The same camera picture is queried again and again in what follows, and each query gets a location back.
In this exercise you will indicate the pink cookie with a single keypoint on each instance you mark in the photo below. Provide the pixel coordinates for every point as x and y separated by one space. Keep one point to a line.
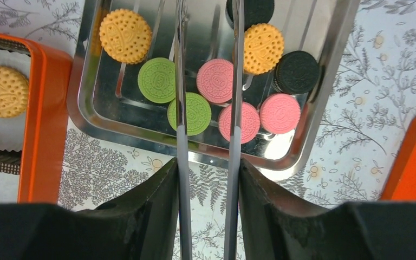
215 80
250 122
279 113

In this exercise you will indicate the yellow cookie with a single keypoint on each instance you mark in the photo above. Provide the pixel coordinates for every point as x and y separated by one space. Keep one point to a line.
263 48
14 91
125 36

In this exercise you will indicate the stainless steel tray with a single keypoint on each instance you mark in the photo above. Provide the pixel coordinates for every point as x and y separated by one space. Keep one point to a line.
105 102

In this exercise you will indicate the right gripper silver tong right finger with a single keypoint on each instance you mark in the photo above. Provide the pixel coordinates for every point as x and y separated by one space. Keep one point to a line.
231 221

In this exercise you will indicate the black cookie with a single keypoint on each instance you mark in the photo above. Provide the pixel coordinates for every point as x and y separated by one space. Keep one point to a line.
297 72
257 11

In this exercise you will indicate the white paper cookie liner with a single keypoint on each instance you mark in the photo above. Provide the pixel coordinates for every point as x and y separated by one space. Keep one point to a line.
12 129

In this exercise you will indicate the green cookie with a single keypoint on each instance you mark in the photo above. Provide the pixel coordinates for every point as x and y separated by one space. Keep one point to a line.
198 112
156 80

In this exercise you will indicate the orange cookie box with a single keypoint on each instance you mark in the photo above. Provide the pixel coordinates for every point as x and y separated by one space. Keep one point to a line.
46 120

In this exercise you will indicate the right gripper silver tong left finger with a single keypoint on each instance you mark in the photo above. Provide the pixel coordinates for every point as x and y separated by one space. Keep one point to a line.
182 138

